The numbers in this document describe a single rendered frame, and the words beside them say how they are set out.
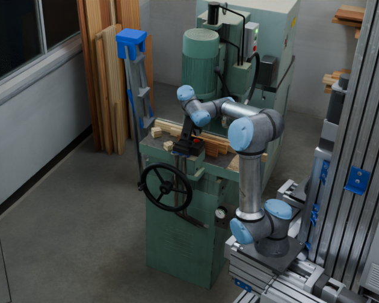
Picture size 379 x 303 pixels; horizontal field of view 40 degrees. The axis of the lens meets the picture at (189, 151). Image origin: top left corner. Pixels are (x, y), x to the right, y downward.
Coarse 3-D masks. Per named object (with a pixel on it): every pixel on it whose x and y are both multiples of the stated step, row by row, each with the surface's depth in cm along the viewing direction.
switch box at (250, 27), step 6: (246, 24) 270; (252, 24) 270; (258, 24) 271; (246, 30) 266; (252, 30) 264; (258, 30) 273; (246, 36) 267; (252, 36) 266; (246, 42) 269; (252, 42) 269; (240, 48) 272; (246, 48) 271; (252, 48) 272; (240, 54) 274; (246, 54) 272; (252, 54) 275
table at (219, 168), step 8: (152, 136) 282; (168, 136) 283; (176, 136) 284; (144, 144) 276; (152, 144) 276; (160, 144) 276; (144, 152) 278; (152, 152) 276; (160, 152) 273; (168, 152) 271; (168, 160) 273; (208, 160) 266; (216, 160) 266; (224, 160) 266; (200, 168) 264; (208, 168) 265; (216, 168) 262; (224, 168) 260; (192, 176) 259; (200, 176) 262; (224, 176) 262; (232, 176) 260
